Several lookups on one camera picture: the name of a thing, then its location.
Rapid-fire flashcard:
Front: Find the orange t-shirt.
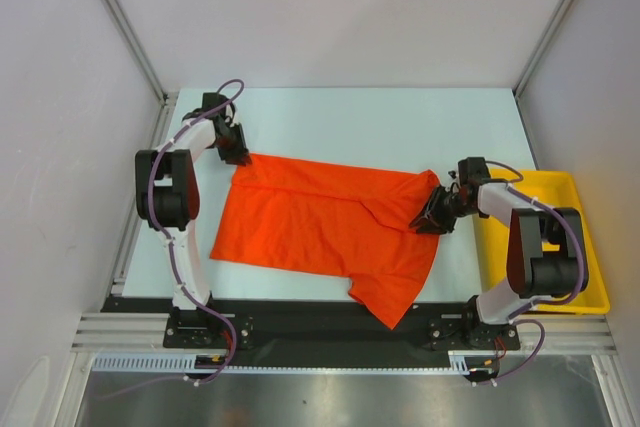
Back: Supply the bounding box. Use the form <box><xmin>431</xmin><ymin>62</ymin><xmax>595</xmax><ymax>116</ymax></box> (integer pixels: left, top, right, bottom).
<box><xmin>210</xmin><ymin>154</ymin><xmax>439</xmax><ymax>329</ymax></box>

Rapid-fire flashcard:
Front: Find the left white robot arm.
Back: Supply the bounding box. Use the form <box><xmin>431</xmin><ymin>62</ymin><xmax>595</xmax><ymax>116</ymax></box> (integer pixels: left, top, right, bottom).
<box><xmin>135</xmin><ymin>91</ymin><xmax>251</xmax><ymax>311</ymax></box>

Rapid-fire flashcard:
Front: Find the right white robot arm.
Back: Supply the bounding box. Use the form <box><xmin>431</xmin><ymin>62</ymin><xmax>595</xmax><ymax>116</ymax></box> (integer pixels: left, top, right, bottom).
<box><xmin>409</xmin><ymin>157</ymin><xmax>589</xmax><ymax>348</ymax></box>

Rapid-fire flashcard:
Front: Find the yellow plastic bin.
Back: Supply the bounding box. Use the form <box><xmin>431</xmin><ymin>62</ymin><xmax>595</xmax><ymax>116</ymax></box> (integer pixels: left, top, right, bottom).
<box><xmin>473</xmin><ymin>170</ymin><xmax>610</xmax><ymax>315</ymax></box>

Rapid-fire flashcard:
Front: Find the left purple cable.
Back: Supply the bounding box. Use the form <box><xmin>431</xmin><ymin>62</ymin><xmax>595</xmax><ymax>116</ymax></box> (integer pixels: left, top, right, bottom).
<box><xmin>97</xmin><ymin>78</ymin><xmax>246</xmax><ymax>398</ymax></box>

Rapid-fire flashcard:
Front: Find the purple cable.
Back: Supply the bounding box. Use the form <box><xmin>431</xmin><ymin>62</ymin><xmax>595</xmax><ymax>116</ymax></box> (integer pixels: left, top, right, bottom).
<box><xmin>469</xmin><ymin>161</ymin><xmax>589</xmax><ymax>388</ymax></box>
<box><xmin>97</xmin><ymin>78</ymin><xmax>246</xmax><ymax>398</ymax></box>

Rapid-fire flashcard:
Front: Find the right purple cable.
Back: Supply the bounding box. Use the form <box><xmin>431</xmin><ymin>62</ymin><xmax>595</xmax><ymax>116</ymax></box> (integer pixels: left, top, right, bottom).
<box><xmin>469</xmin><ymin>161</ymin><xmax>589</xmax><ymax>388</ymax></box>

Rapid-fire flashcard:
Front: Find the white slotted cable duct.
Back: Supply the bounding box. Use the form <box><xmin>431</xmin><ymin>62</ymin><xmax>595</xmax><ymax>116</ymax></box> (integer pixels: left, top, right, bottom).
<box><xmin>92</xmin><ymin>352</ymin><xmax>497</xmax><ymax>375</ymax></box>

